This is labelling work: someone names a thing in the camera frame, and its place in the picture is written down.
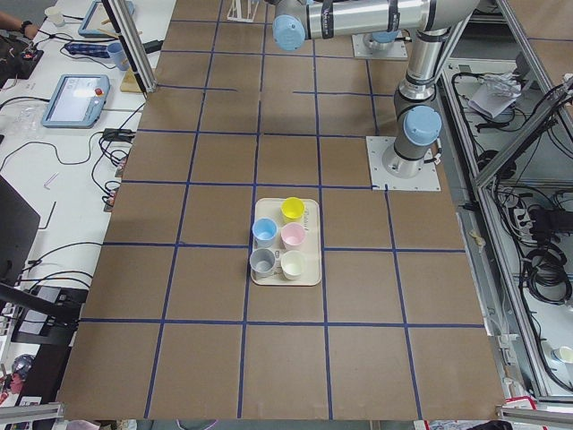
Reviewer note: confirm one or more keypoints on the person forearm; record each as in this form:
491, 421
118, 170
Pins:
10, 23

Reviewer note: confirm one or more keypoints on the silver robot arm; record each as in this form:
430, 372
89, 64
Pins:
376, 25
384, 40

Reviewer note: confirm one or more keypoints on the yellow plastic cup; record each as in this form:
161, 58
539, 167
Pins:
292, 209

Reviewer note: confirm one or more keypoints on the pink plastic cup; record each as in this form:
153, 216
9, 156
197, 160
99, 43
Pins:
293, 236

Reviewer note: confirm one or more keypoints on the blue cup on tray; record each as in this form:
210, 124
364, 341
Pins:
264, 231

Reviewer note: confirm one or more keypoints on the cream plastic cup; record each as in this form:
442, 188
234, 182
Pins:
292, 264

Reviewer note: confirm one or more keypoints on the grey plastic cup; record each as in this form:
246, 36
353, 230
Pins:
262, 262

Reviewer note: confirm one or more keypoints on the light blue cup on desk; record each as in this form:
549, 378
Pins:
118, 56

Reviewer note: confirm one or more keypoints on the paper cup on shelf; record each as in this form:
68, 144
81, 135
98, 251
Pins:
563, 354

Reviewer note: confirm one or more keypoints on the beige serving tray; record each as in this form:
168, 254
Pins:
311, 221

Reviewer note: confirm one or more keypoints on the wooden mug tree stand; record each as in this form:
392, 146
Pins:
139, 77

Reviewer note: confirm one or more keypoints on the black power adapter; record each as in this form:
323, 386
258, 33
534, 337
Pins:
152, 46

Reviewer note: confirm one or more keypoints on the near teach pendant tablet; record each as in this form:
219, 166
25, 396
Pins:
77, 101

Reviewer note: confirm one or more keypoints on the teach pendant tablet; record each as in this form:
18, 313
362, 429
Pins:
77, 101
95, 23

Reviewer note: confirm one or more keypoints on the crumpled white paper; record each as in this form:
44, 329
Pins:
496, 93

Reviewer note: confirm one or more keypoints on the blue plaid pencil case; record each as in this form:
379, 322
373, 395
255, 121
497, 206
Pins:
86, 49

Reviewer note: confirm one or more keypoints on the far teach pendant tablet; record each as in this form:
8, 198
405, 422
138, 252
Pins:
95, 23

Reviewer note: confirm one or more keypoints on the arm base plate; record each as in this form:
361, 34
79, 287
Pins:
395, 53
389, 172

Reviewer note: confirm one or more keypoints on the white wire cup rack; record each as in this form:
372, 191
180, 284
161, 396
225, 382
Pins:
242, 10

